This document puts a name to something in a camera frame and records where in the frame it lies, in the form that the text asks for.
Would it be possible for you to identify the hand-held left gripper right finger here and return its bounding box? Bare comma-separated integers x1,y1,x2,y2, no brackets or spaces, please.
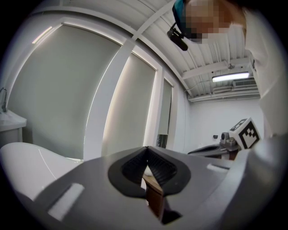
147,146,239,230

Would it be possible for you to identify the white air conditioner vent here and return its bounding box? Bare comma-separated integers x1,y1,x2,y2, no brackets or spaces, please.
232,79,257,88

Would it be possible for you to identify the plain cardboard box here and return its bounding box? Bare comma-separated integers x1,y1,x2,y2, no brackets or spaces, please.
144,174,164,220

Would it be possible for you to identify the chrome tub filler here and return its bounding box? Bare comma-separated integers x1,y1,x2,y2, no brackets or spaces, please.
157,133,169,149

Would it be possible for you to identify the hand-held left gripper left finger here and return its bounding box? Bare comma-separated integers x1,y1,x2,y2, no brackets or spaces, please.
33,146,164,230

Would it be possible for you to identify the black head camera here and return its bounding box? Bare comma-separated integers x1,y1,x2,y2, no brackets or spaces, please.
166,22,189,52

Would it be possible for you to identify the ceiling tube light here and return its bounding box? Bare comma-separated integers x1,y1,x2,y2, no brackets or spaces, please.
211,71,250,83

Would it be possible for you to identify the cream sweatshirt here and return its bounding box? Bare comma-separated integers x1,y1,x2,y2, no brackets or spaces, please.
229,6,288,140

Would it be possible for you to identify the person's head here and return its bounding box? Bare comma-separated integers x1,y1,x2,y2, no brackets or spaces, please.
184,0,246,44

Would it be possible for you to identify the grey roller blind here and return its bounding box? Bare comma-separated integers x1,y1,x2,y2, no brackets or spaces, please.
158,78,174,135
9,23,122,161
102,53,157,155

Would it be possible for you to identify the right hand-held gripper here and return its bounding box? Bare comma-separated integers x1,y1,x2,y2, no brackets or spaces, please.
188,117,261,158

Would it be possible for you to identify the white vanity cabinet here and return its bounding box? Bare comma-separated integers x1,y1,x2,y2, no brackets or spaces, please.
0,112,27,148

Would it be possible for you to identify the white bathtub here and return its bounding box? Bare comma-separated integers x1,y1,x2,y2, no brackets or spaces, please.
0,142,85,202

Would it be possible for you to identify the teal head strap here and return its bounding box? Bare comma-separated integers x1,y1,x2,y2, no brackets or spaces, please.
172,0,189,34

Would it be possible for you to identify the chrome faucet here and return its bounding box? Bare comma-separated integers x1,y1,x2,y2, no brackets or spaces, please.
0,87,9,113

